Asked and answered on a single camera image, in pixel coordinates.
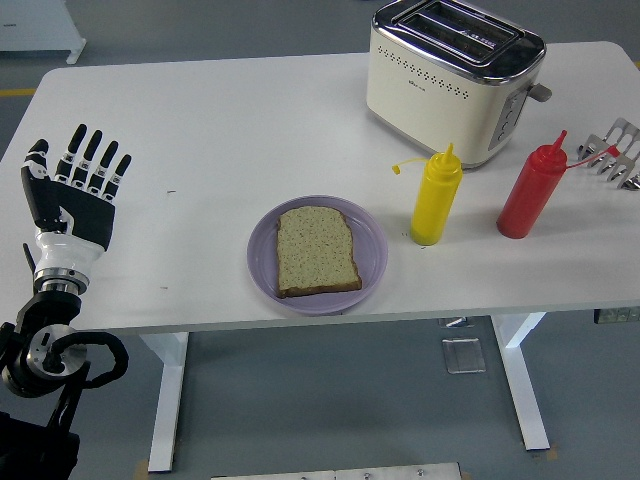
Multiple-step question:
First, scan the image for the cream and silver toaster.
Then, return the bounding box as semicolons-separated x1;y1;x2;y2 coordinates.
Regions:
365;0;554;170

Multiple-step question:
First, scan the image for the purple round plate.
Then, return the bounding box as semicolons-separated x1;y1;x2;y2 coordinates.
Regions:
246;194;390;317

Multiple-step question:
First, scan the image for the white panel with screws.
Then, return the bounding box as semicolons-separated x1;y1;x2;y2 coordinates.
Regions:
209;461;464;480

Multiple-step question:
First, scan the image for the large metal floor plate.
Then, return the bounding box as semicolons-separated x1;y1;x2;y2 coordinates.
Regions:
441;337;487;375

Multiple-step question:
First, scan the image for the brown bread slice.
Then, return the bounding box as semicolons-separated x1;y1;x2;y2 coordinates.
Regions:
276;206;363;300

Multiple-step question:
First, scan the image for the white table leg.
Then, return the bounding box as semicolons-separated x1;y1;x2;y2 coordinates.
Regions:
489;313;552;452
138;330;191;474

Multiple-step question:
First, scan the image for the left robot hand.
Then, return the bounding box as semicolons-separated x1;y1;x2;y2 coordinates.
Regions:
20;123;133;274

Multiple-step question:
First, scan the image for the red squeeze bottle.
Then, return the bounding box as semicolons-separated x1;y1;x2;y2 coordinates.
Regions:
495;130;620;240

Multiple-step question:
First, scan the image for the table control box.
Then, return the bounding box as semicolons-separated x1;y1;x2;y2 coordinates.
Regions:
593;307;640;325

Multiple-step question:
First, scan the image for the silver metal toast rack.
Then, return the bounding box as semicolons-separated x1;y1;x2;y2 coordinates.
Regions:
577;117;640;191

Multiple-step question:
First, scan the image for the white cabinet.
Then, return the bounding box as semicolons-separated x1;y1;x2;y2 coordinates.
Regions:
0;0;87;65

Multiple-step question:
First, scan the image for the yellow squeeze bottle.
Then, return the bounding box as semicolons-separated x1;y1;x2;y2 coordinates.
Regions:
391;142;464;246

